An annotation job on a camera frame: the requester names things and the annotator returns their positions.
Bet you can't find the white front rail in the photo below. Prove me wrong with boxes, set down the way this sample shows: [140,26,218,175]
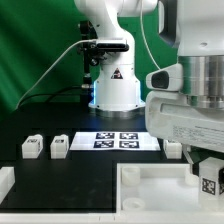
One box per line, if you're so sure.
[0,213,224,224]

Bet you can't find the white sheet with markers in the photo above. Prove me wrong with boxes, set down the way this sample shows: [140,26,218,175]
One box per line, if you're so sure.
[70,131,160,151]

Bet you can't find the black cable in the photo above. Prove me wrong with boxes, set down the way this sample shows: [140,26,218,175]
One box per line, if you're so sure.
[18,86,84,108]

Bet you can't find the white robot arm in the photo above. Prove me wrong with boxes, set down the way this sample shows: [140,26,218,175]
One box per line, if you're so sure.
[145,0,224,175]

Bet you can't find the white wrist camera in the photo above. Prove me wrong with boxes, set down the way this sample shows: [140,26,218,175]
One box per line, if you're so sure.
[146,63,183,92]

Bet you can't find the white obstacle left bracket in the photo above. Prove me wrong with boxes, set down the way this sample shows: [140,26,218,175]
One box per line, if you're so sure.
[0,167,15,204]

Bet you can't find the grey camera cable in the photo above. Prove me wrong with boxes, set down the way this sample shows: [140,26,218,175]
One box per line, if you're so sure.
[14,39,98,109]

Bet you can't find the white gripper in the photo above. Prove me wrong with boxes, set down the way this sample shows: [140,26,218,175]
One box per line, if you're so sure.
[145,91,224,175]

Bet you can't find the black camera on stand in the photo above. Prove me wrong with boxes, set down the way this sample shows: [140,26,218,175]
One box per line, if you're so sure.
[77,20,129,107]

